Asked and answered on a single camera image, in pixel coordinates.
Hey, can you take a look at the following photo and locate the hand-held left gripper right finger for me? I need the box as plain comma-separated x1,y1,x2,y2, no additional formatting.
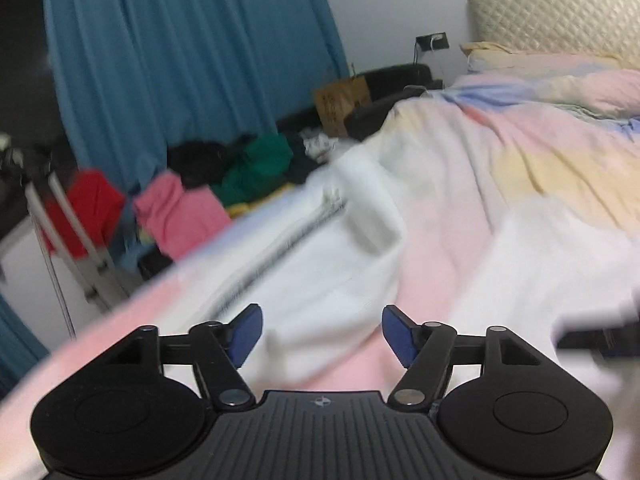
381,305,543,411

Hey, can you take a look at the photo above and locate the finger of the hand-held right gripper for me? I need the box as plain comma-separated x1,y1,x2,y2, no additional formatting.
556,326,640,361

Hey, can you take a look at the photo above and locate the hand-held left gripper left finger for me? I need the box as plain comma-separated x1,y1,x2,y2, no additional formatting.
105,304,264,409

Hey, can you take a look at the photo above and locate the white zip jacket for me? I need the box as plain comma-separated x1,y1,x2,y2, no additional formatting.
190,150,417,382

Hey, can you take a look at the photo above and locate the pink cloth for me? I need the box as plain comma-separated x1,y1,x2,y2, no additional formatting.
132,170,234,262

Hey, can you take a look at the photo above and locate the green cloth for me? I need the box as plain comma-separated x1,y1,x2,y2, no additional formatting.
210,132,296,211

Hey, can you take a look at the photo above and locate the black cloth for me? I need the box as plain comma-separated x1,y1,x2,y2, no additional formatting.
167,132,321,192

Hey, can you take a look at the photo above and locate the white tripod stand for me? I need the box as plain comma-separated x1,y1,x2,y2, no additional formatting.
0,132,132,312

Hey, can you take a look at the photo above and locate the red cloth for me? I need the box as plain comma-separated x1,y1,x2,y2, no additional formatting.
42,170,126,259

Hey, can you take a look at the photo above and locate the white patterned cloth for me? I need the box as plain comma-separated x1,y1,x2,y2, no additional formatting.
300,132,342,164

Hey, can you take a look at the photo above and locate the blue curtain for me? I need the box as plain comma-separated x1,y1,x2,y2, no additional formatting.
0,294,51,402
40,0,351,197

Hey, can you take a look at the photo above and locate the brown paper bag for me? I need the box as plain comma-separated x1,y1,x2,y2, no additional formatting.
314,75,373,139

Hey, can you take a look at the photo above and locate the black sofa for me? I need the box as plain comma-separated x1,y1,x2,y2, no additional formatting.
277,63,444,142

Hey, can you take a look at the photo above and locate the pastel pillow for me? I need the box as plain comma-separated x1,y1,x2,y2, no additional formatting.
460,41,631,82

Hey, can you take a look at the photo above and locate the quilted cream headboard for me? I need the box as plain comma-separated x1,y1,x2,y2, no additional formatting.
466,0,640,61

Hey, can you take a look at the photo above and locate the dark window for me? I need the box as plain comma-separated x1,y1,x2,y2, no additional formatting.
0,0,67,241

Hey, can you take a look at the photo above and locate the wall socket with charger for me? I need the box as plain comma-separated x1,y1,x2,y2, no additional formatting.
415,32,450,54

